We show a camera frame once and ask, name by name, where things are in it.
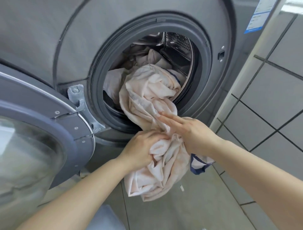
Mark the person's left hand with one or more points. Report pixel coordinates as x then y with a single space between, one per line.
138 150

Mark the person's right hand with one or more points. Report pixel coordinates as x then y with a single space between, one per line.
196 136

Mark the person's right middle finger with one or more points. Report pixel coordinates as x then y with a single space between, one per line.
168 122

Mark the person's left fingers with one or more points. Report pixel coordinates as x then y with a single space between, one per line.
158 136

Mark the pale pink bedsheet navy trim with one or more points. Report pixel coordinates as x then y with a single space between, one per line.
153 132

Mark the person's right forearm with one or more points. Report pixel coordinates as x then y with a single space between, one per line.
258 180

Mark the person's left forearm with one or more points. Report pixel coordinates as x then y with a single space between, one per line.
78 196

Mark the small white paper scrap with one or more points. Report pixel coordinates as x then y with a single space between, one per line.
181 188

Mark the white laundry in drum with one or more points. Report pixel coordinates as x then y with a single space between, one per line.
144 61

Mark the grey front-load washing machine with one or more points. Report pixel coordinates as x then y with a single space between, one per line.
132 59

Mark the metal door hinge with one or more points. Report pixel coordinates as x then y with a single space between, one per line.
79 99

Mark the light blue clothing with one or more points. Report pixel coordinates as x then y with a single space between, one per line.
104 219

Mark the grey round washer door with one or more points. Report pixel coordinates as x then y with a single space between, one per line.
35 142

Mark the blue white energy label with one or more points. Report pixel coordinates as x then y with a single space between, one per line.
258 15

